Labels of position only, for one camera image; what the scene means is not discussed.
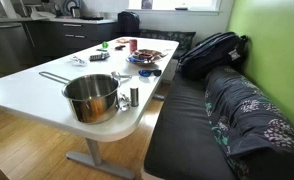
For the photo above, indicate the grey dishwasher front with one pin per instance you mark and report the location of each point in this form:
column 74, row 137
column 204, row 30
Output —
column 7, row 50

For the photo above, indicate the steel pepper shaker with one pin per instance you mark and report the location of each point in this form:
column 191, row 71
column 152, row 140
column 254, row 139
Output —
column 134, row 97

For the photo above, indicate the tall black bag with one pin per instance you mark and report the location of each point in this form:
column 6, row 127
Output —
column 128, row 24

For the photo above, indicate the blue plastic item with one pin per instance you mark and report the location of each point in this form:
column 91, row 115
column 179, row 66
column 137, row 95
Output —
column 137, row 60

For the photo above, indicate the green plastic ball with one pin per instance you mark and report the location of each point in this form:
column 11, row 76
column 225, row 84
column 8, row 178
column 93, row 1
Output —
column 105, row 44

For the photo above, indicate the black backpack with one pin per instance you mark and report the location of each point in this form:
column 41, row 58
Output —
column 210, row 55

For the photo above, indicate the white window frame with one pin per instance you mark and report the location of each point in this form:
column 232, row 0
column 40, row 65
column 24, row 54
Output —
column 173, row 11

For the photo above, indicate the dark floral cushion under window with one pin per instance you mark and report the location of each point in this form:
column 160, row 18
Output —
column 173, row 38

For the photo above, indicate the dark bench seat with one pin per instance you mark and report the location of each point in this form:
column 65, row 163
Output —
column 183, row 133

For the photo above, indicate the red soda can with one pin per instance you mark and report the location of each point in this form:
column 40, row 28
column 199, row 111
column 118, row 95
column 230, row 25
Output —
column 133, row 45

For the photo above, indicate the blue lens sunglasses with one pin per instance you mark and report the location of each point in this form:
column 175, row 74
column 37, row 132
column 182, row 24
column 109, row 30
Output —
column 149, row 72

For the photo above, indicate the small red cup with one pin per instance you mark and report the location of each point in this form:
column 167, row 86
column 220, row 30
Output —
column 142, row 56

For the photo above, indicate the dark grey kitchen cabinet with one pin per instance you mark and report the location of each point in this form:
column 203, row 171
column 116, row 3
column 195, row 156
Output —
column 73, row 36

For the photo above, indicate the clear plastic bag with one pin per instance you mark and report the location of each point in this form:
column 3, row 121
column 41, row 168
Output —
column 78, row 61

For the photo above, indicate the stainless steel saucepan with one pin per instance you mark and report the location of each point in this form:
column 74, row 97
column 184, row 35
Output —
column 92, row 96

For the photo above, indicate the grey desk calculator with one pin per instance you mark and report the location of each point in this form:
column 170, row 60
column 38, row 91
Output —
column 99, row 56

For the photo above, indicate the brown snack packet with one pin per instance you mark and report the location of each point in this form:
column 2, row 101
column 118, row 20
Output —
column 122, row 40

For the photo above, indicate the grey table leg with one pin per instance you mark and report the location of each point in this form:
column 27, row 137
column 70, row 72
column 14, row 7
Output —
column 95, row 156

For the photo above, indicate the black flat strip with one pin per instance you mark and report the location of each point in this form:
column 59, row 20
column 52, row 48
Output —
column 101, row 50

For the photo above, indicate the small chrome kitchen tool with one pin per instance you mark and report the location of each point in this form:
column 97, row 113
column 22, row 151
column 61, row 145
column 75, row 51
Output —
column 124, row 102

